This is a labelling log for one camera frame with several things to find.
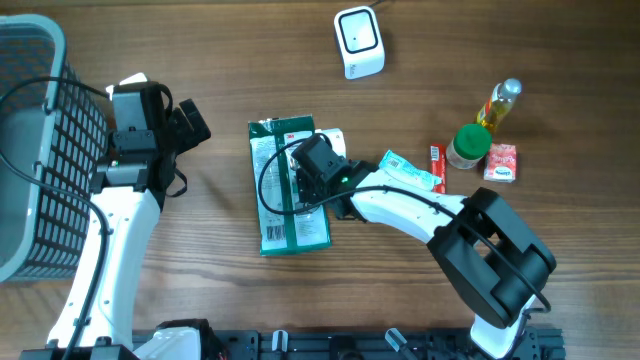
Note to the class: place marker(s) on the red snack box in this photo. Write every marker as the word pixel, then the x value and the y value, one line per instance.
pixel 501 163

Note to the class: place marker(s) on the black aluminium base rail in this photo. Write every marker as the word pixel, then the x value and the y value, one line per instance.
pixel 446 343

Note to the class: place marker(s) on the green 3M package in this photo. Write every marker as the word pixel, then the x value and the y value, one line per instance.
pixel 283 235

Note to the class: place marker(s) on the grey plastic shopping basket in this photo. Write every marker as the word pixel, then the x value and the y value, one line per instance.
pixel 53 131

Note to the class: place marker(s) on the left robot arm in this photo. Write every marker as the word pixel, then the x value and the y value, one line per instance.
pixel 128 188

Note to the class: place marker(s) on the red toothpaste tube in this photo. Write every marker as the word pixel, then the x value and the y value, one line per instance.
pixel 438 166

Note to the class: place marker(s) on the teal toothbrush pack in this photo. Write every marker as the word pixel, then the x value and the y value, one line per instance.
pixel 402 170

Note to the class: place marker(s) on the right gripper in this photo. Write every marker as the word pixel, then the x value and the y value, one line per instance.
pixel 308 190

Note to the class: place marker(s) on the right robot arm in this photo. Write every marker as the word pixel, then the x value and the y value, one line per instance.
pixel 495 262

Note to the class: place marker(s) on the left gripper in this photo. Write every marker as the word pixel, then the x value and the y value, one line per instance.
pixel 184 136

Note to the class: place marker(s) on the white barcode scanner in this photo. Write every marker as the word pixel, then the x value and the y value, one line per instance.
pixel 359 42

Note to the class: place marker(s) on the green lid jar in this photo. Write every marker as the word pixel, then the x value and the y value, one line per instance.
pixel 470 144

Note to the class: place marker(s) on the yellow oil bottle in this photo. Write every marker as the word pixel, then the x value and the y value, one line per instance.
pixel 499 104

